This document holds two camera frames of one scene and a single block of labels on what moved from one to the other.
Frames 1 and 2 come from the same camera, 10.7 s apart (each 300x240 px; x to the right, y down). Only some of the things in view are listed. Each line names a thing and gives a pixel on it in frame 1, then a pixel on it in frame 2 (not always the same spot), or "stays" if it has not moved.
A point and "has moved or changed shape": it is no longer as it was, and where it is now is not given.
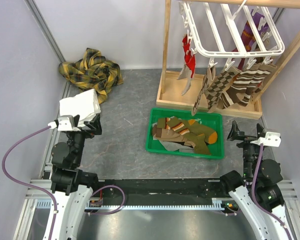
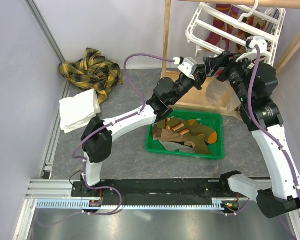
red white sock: x=188 y=73 → x=219 y=92
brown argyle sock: x=210 y=77 → x=254 y=22
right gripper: x=234 y=133 → x=224 y=59
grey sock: x=170 y=146 stays
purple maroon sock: x=248 y=36 → x=212 y=38
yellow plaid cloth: x=92 y=72 stays
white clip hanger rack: x=231 y=30 has moved or changed shape
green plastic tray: x=212 y=121 stays
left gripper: x=90 y=132 → x=200 y=77
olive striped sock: x=176 y=124 stays
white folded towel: x=84 y=107 stays
